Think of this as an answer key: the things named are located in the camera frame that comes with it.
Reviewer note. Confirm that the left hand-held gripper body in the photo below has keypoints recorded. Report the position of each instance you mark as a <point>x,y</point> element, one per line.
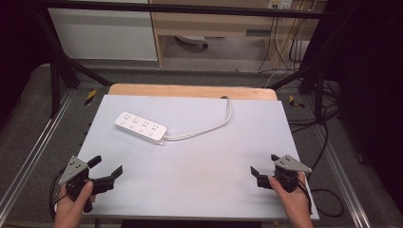
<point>74,172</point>

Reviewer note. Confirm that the person's left hand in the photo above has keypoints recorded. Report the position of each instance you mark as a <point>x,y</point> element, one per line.
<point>68,212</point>

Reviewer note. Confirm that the grey chair base leg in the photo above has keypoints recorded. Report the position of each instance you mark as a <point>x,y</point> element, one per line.
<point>191,39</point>

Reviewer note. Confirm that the black metal frame bar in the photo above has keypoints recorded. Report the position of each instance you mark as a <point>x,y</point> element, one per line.
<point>177,8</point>

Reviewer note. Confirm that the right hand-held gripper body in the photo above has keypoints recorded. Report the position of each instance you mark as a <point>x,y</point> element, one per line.
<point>288,175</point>

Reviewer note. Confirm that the white cabinet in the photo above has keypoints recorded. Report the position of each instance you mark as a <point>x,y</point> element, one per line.
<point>101,34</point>

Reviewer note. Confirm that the aluminium floor rail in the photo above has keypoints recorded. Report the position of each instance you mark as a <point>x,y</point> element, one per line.
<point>345,186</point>
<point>34,152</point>

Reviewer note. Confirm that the black metal frame stand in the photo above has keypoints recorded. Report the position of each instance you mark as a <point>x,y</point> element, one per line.
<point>318,85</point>
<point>55,85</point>

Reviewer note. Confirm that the person's right hand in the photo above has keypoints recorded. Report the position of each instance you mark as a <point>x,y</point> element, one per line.
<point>296,205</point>

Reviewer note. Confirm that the white power strip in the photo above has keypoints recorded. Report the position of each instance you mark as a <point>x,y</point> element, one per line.
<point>139,126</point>

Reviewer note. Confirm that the yellow black tape marker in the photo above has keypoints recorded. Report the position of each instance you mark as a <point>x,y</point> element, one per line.
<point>90,97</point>
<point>295,102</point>

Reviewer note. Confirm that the white wall socket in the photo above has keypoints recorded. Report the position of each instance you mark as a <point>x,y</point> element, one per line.
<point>280,3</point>

